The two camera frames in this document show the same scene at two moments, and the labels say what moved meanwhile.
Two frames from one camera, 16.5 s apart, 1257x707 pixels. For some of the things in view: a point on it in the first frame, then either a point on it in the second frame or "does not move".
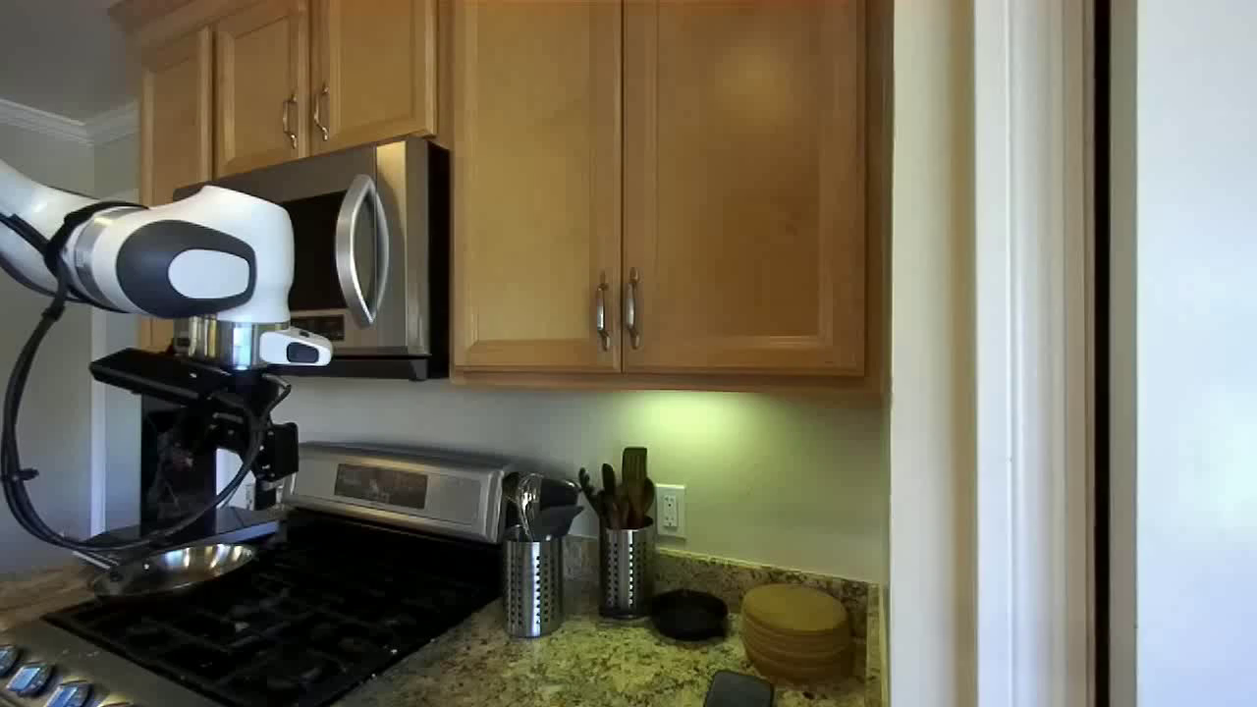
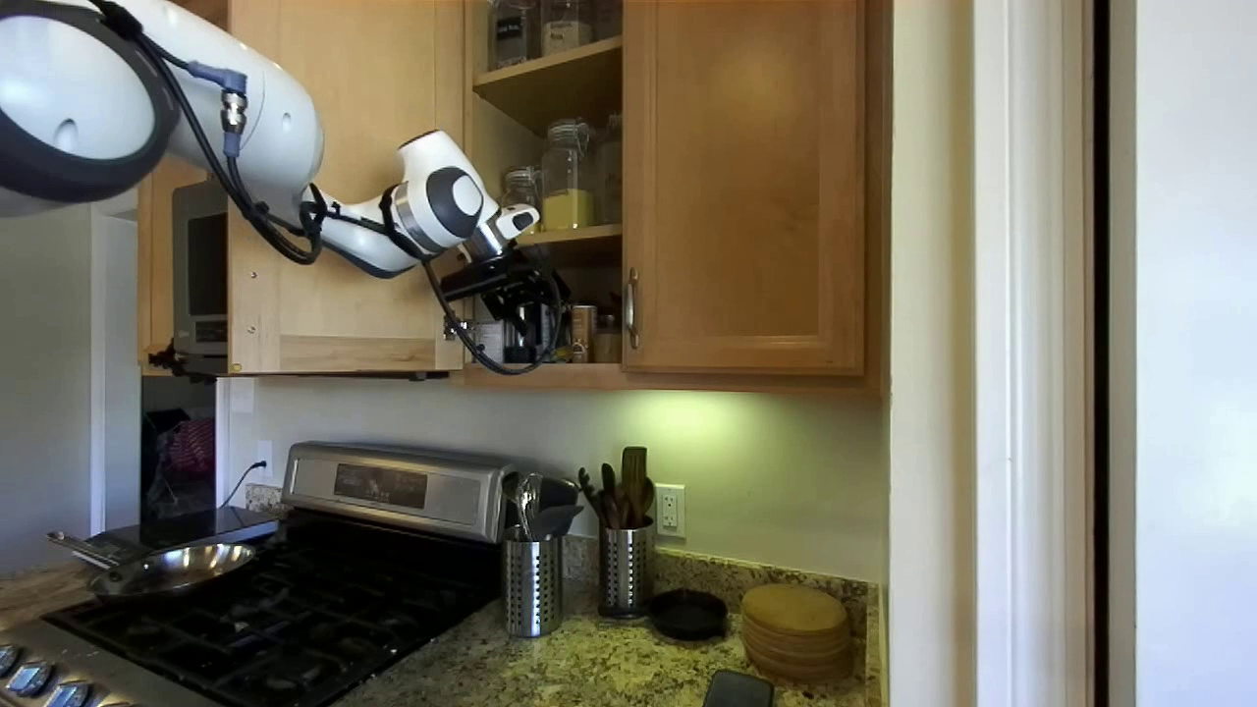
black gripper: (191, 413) to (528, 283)
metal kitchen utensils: (541, 507) does not move
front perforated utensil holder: (534, 587) does not move
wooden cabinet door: (535, 170) to (384, 72)
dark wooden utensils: (632, 502) does not move
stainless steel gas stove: (386, 550) does not move
